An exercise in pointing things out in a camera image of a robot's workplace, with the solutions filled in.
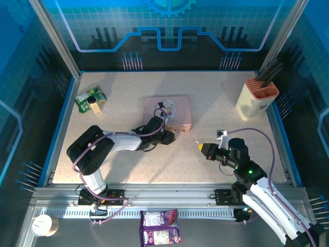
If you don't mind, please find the pink wedding cartoon tin box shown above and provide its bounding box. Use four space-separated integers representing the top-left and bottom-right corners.
143 95 193 133

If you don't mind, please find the cream knife block orange top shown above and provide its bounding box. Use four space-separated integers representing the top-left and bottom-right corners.
235 78 280 121

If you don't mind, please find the black controller board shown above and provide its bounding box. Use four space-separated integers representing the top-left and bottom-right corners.
235 207 254 223
88 204 108 224

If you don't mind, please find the glass jar with black lid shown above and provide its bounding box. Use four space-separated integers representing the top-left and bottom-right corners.
86 96 102 114

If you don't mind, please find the green snack packet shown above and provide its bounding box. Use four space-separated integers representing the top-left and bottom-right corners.
74 85 107 114

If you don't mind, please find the purple snack packet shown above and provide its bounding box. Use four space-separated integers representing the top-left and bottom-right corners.
139 209 181 247

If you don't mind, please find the paper cup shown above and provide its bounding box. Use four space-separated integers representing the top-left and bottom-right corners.
31 214 60 237

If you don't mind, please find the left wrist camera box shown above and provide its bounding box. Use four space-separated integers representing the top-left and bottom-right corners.
156 101 172 127

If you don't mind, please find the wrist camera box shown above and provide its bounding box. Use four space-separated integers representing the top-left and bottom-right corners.
156 101 172 127
215 129 230 149

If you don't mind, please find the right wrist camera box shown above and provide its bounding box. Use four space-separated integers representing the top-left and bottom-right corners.
215 129 230 149

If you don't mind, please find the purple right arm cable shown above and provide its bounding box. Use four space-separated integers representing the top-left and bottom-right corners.
227 128 318 247

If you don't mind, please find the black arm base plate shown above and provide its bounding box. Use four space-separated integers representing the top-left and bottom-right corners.
214 188 249 206
78 189 125 206

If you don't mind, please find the aluminium mounting rail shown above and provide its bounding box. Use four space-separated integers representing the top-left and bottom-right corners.
29 183 309 208

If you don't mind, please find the black handled knife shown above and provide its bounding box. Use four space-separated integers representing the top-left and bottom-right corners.
258 58 280 80
260 73 275 88
262 63 285 84

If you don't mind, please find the white slotted cable duct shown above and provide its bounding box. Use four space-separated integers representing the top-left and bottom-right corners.
42 208 237 220

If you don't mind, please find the aluminium frame post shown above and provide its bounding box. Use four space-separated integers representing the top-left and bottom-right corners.
28 0 82 79
258 0 309 75

